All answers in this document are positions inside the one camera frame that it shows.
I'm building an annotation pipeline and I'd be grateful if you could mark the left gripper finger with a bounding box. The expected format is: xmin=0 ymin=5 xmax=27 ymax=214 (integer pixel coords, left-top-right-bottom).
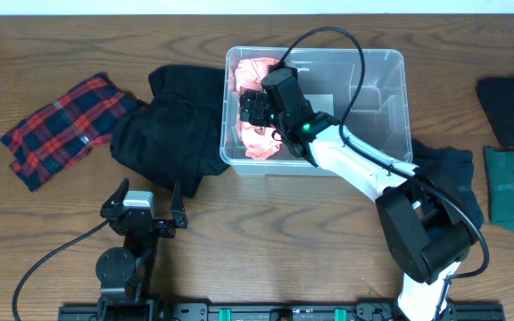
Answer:
xmin=170 ymin=181 xmax=188 ymax=229
xmin=110 ymin=177 xmax=129 ymax=206

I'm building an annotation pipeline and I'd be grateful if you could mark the pink printed shirt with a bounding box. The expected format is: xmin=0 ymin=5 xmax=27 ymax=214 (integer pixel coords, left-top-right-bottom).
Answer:
xmin=234 ymin=57 xmax=281 ymax=160

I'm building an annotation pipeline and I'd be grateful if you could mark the clear plastic storage bin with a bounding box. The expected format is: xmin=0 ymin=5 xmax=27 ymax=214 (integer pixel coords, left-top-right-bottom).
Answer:
xmin=220 ymin=46 xmax=413 ymax=176

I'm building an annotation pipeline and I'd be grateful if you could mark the dark navy garment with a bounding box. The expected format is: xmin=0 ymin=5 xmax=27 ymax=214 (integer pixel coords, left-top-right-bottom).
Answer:
xmin=411 ymin=139 xmax=485 ymax=229

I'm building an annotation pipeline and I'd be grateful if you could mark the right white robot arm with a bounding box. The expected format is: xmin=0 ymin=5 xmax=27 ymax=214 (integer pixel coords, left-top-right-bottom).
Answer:
xmin=239 ymin=68 xmax=486 ymax=320

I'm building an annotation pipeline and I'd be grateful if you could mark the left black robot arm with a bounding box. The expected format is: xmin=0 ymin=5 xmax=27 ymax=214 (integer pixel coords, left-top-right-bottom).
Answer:
xmin=95 ymin=179 xmax=187 ymax=303

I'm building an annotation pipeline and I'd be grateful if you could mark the large black folded garment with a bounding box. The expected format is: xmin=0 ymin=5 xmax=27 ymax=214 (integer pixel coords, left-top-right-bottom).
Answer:
xmin=110 ymin=65 xmax=228 ymax=198

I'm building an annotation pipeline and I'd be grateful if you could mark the red plaid folded cloth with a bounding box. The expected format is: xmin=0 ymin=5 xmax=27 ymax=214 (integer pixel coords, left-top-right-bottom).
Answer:
xmin=0 ymin=72 xmax=139 ymax=192

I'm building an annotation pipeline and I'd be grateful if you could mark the black folded cloth far right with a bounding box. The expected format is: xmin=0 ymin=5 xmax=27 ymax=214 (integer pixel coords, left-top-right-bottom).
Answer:
xmin=476 ymin=76 xmax=514 ymax=147

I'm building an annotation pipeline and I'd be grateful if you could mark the left black cable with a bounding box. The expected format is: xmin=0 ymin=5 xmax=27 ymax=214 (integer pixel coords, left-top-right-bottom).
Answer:
xmin=11 ymin=218 xmax=112 ymax=321

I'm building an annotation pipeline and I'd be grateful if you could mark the black cable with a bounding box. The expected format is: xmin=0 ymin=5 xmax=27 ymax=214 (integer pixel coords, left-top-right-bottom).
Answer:
xmin=278 ymin=26 xmax=491 ymax=281
xmin=11 ymin=218 xmax=112 ymax=321

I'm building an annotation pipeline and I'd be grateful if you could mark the right black cable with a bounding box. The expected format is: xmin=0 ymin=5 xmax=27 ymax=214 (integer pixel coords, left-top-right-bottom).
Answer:
xmin=278 ymin=26 xmax=491 ymax=281

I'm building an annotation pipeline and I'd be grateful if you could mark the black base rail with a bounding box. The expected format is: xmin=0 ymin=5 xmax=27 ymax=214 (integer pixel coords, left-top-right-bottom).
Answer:
xmin=57 ymin=301 xmax=506 ymax=321

